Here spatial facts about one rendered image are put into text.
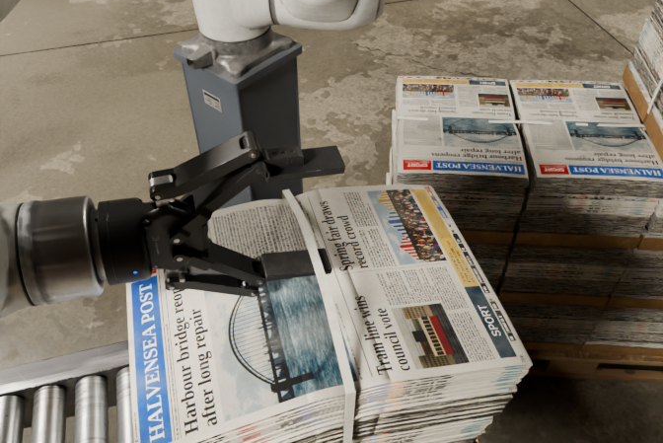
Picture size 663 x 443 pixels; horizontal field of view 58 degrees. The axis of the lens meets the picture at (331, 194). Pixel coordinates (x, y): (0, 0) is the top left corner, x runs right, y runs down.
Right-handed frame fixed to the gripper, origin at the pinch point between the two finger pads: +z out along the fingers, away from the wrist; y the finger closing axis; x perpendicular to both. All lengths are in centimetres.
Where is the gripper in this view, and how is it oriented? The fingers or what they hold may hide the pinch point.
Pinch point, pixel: (323, 212)
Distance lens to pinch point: 58.6
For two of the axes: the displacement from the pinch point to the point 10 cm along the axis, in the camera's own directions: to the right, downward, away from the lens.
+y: -0.9, 7.1, 7.0
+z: 9.6, -1.3, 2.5
